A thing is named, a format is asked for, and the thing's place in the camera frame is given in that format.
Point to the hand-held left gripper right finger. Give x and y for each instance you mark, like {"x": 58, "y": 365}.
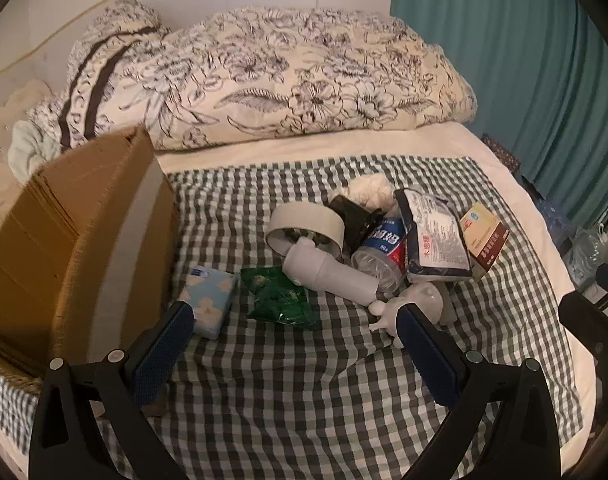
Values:
{"x": 429, "y": 355}

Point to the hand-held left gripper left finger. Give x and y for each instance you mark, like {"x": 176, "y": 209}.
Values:
{"x": 168, "y": 340}

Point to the white figurine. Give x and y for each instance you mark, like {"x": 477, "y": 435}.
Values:
{"x": 424, "y": 297}

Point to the green snack packet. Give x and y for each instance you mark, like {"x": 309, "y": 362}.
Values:
{"x": 276, "y": 300}

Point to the clear floss pick jar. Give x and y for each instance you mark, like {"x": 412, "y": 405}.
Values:
{"x": 384, "y": 245}

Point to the beige and maroon medicine box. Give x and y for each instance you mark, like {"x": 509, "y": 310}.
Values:
{"x": 484, "y": 232}

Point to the brown cardboard box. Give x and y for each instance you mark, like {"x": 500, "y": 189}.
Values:
{"x": 58, "y": 240}

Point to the light blue tissue pack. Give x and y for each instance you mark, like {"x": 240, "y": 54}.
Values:
{"x": 208, "y": 300}

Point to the blue wrapped bottle pack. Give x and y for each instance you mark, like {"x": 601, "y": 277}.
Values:
{"x": 554, "y": 215}

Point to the silver packet with black edges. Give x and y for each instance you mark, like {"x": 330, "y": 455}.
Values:
{"x": 436, "y": 240}

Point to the white handheld device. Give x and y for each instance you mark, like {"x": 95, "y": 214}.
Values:
{"x": 329, "y": 275}

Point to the green checkered cloth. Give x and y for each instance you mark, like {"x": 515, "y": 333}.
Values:
{"x": 294, "y": 385}

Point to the black plastic object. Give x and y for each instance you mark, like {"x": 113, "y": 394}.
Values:
{"x": 351, "y": 215}

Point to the dark patterned box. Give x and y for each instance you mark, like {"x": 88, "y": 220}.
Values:
{"x": 501, "y": 152}

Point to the light green cloth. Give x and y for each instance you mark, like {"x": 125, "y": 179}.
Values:
{"x": 26, "y": 152}

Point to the teal curtain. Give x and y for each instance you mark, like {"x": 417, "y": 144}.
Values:
{"x": 509, "y": 35}

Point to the floral pillow with dark stripe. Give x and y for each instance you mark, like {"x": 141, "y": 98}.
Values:
{"x": 108, "y": 75}

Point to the floral patterned pillow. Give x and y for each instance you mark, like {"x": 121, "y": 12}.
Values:
{"x": 309, "y": 70}

